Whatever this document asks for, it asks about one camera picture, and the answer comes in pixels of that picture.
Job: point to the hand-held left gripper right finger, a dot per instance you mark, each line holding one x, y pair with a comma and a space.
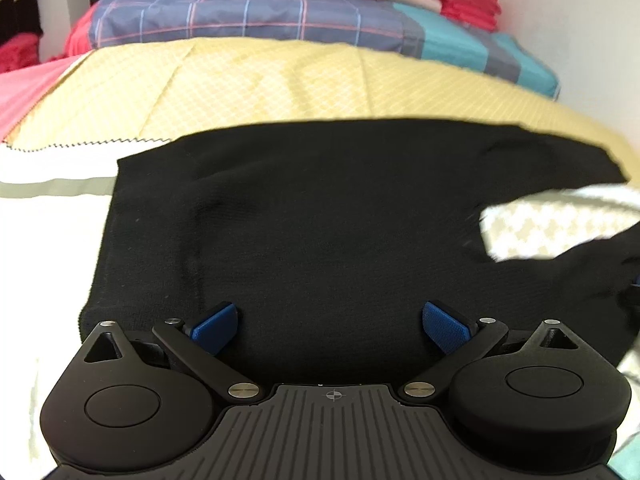
445, 327

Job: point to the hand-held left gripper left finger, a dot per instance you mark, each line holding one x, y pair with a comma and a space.
216, 327

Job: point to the black pants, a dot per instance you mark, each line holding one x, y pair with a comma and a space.
325, 235

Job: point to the yellow patterned bed sheet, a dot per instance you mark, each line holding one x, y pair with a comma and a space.
250, 90

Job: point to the red fleece blanket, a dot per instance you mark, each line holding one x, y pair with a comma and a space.
25, 95

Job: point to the blue plaid quilt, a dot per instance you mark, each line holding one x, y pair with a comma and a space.
250, 10

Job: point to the red cloth bundle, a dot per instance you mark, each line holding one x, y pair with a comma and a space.
82, 32

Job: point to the dark red fluffy cloth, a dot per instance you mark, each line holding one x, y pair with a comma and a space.
17, 52

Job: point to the dark hanging clothes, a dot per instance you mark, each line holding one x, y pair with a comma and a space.
22, 10

